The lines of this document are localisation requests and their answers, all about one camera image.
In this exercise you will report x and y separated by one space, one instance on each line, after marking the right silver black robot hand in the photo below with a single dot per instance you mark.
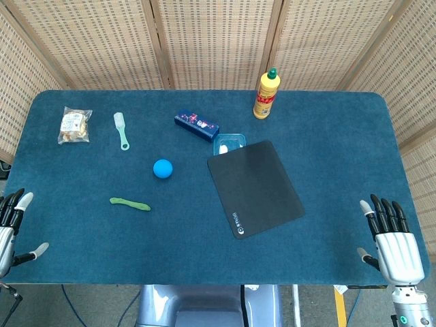
396 252

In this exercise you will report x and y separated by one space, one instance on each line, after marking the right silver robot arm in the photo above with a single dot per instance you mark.
408 306

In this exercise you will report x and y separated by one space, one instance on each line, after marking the dark blue printed box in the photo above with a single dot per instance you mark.
197 124

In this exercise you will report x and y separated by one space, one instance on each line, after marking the green pea pod toy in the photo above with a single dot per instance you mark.
131 203

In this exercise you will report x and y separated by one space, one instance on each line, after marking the yellow bottle green cap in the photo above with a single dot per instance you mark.
265 98

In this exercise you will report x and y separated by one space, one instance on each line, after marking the blue carpet table cover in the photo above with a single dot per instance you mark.
323 153

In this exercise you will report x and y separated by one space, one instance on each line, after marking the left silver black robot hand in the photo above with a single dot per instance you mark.
7 235

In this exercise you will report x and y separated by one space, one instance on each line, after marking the clear bag of snacks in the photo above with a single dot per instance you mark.
75 124

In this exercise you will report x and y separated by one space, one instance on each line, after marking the small white item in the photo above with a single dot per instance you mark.
223 148

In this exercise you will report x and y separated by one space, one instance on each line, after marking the blue ball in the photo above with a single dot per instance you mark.
163 168

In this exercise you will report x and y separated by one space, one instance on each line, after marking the black mouse pad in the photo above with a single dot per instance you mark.
255 187

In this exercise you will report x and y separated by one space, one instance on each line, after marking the woven bamboo folding screen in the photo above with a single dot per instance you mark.
218 41

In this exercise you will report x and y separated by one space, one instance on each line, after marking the clear blue plastic container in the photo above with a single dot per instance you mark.
230 139

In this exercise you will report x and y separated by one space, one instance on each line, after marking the white table leg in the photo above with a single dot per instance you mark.
296 304

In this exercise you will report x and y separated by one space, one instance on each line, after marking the grey blue robot torso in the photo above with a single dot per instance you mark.
207 306

